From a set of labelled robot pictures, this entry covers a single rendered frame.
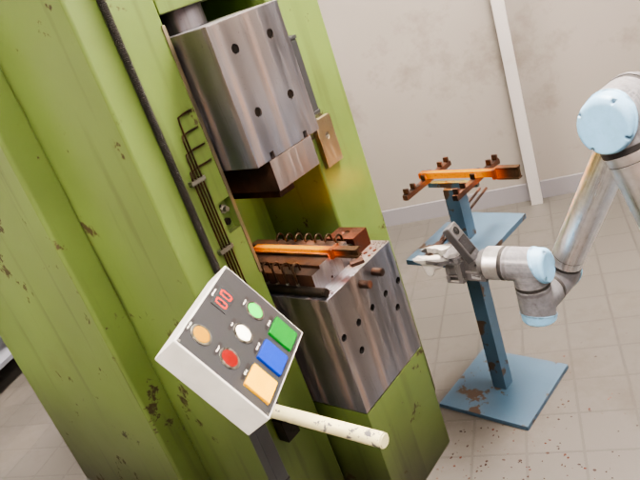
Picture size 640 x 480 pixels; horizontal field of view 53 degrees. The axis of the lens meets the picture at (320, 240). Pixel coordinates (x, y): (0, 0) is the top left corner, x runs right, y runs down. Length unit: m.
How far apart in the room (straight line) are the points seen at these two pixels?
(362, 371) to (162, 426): 0.75
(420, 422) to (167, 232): 1.22
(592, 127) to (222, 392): 0.96
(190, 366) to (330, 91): 1.20
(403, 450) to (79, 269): 1.27
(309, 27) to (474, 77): 2.13
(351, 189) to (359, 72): 2.05
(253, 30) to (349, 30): 2.44
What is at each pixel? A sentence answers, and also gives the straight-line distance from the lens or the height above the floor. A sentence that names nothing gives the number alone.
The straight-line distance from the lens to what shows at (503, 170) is 2.27.
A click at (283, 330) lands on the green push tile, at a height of 1.01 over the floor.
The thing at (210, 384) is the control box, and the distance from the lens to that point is 1.46.
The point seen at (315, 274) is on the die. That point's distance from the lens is 1.98.
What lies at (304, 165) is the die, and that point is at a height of 1.29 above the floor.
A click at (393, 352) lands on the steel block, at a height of 0.56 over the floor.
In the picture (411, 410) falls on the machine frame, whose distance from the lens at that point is 2.41.
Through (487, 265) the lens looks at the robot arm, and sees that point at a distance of 1.71.
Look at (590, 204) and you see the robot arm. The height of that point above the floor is 1.11.
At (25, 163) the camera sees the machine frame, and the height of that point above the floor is 1.57.
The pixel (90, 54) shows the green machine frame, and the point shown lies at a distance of 1.71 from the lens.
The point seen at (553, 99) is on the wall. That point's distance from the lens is 4.29.
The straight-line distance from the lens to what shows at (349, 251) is 1.99.
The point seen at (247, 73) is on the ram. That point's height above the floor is 1.61.
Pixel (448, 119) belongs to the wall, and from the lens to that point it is 4.32.
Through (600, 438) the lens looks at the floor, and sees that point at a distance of 2.62.
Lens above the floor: 1.81
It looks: 22 degrees down
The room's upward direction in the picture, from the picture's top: 19 degrees counter-clockwise
